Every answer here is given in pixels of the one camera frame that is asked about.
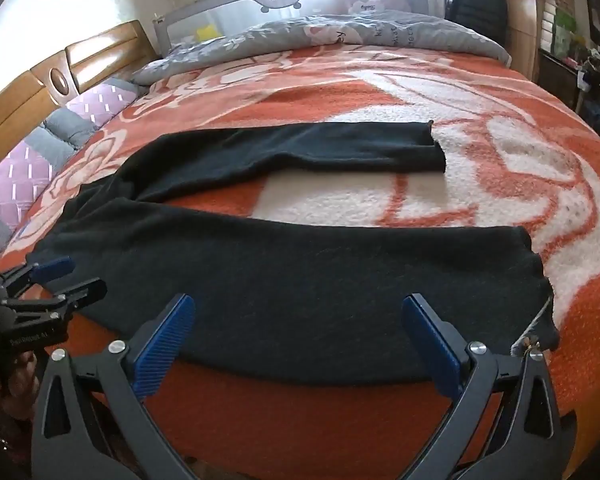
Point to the wooden headboard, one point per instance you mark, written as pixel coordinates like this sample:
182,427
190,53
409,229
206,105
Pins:
15,110

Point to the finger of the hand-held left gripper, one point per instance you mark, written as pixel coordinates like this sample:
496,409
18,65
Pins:
82,294
54,266

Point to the purple and grey pillows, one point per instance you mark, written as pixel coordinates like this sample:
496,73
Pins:
25,170

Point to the grey printed quilt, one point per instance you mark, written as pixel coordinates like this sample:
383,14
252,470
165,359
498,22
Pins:
380,35

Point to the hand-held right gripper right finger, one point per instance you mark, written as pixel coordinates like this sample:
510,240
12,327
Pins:
430,346

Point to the yellow object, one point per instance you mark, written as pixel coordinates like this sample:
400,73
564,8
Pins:
207,32

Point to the black jacket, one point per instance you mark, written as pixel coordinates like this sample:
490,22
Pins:
480,0

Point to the cluttered dark shelf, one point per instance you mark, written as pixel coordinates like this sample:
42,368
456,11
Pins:
595,60

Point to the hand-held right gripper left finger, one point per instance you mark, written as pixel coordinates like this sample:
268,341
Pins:
164,341

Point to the wooden wardrobe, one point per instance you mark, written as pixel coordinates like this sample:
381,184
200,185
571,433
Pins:
522,35

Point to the grey bed guard rail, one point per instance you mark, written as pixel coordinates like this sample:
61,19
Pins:
240,5

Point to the orange and white floral blanket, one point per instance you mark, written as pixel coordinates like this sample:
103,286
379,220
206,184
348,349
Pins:
290,425

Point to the black pants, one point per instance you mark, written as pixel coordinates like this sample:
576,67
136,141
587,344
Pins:
280,285

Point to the person's left hand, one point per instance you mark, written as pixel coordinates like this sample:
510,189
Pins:
19,367

